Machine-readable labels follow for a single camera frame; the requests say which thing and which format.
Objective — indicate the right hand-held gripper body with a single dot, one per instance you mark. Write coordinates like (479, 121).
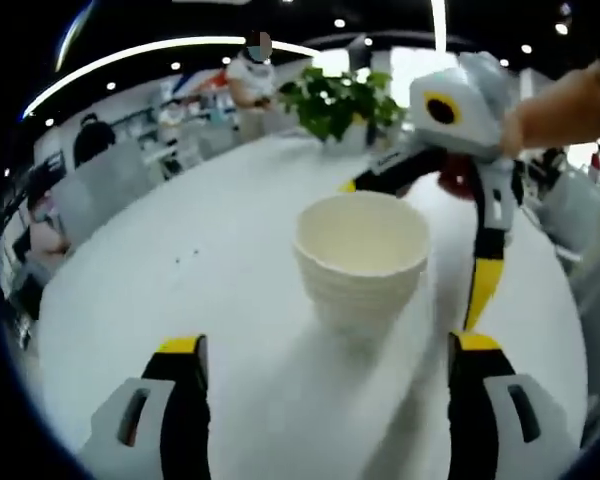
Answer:
(475, 110)

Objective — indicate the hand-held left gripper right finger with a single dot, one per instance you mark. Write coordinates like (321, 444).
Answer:
(500, 425)

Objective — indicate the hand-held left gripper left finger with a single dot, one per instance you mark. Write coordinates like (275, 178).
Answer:
(145, 425)

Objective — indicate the nested white paper cup stack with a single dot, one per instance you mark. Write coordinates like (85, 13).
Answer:
(360, 280)

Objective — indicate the person's right hand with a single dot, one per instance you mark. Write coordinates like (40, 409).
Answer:
(522, 127)

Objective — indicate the potted green plant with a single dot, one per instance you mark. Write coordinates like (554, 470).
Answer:
(340, 105)

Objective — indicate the long curved ceiling light strip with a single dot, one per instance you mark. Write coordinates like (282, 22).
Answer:
(145, 50)
(438, 25)

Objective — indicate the white table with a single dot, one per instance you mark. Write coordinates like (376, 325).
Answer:
(180, 300)

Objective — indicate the group of ceiling downlights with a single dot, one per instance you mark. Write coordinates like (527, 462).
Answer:
(339, 23)

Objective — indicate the grey desk partition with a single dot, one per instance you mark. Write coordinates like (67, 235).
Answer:
(105, 195)

